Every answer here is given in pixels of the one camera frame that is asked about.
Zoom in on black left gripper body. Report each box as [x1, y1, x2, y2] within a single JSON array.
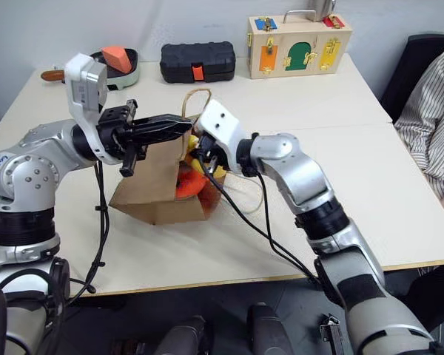
[[95, 98, 149, 178]]

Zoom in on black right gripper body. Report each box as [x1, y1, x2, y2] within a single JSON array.
[[194, 133, 227, 175]]

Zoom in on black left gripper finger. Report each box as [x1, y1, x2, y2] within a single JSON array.
[[131, 126, 192, 145], [132, 113, 194, 129]]

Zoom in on brown paper bag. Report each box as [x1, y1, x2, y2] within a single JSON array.
[[108, 87, 264, 226]]

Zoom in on orange plush toy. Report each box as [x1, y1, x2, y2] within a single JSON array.
[[175, 165, 209, 200]]

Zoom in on orange wedge block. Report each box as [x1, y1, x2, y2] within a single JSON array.
[[101, 45, 133, 74]]

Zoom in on black plastic tool case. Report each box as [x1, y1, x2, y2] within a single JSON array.
[[159, 41, 238, 84]]

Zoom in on wooden lock box coloured doors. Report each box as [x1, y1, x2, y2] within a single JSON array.
[[246, 10, 354, 80]]

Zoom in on dark rounded shape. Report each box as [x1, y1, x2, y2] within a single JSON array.
[[246, 302, 295, 355], [153, 315, 216, 355]]

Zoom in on black chair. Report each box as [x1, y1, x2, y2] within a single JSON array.
[[378, 33, 444, 124]]

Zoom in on person in striped shirt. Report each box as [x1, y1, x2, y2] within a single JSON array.
[[393, 36, 444, 229]]

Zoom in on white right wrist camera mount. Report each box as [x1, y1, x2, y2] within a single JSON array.
[[197, 98, 249, 175]]

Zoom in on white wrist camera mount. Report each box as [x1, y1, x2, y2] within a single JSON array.
[[64, 53, 124, 165], [197, 98, 249, 175]]

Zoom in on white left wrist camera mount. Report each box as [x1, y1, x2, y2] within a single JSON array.
[[64, 53, 124, 165]]

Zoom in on brown handle tool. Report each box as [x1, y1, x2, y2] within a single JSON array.
[[40, 69, 67, 84]]

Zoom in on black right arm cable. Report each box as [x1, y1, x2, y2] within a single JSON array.
[[198, 159, 321, 286]]

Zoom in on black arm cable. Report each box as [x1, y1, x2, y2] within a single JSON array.
[[68, 160, 111, 297], [198, 159, 321, 286]]

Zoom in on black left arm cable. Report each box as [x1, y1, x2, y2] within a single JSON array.
[[68, 160, 111, 297]]

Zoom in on small black bracket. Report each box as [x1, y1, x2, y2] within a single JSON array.
[[318, 313, 344, 355]]

